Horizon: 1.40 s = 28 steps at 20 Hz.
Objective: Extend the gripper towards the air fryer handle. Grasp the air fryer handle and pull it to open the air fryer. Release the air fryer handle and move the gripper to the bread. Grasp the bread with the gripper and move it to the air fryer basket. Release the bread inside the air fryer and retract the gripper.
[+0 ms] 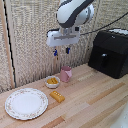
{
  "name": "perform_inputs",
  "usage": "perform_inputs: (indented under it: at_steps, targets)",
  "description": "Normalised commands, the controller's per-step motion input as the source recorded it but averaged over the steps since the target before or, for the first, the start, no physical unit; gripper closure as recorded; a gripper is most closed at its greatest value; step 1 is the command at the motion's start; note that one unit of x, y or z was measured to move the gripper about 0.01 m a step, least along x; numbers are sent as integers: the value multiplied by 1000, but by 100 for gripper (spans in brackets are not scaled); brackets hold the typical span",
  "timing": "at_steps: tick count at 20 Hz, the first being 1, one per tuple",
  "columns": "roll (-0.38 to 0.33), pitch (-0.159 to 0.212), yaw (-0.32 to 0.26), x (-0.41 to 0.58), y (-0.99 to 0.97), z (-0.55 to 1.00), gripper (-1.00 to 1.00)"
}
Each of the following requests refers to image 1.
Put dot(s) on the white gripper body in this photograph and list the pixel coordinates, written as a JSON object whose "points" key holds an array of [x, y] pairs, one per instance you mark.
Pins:
{"points": [[63, 37]]}

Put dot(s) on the yellow food in bowl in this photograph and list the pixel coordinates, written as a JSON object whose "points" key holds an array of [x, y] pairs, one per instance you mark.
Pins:
{"points": [[52, 80]]}

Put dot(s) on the white rounded object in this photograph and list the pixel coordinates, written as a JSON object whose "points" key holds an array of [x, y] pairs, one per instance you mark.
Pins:
{"points": [[122, 121]]}

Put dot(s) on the white plate floral rim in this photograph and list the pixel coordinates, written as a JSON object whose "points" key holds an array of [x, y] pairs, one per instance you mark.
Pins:
{"points": [[26, 104]]}

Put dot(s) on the black air fryer drawer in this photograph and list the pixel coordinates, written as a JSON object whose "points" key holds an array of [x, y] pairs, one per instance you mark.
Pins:
{"points": [[113, 65]]}

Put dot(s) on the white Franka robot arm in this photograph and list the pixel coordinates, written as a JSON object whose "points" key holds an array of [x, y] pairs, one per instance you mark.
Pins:
{"points": [[71, 11]]}

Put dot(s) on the beige woven folding screen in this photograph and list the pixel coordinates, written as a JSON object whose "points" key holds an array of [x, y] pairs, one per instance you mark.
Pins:
{"points": [[30, 43]]}

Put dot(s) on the small white bowl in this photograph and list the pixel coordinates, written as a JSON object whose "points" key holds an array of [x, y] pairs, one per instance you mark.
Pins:
{"points": [[52, 85]]}

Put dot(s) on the yellow toy food block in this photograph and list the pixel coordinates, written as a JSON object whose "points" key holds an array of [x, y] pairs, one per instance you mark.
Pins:
{"points": [[57, 96]]}

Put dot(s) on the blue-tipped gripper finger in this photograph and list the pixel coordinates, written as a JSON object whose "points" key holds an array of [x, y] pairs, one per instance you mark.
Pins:
{"points": [[55, 52], [68, 50]]}

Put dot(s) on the pink mug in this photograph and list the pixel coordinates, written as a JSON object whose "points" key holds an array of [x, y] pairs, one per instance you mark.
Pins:
{"points": [[65, 74]]}

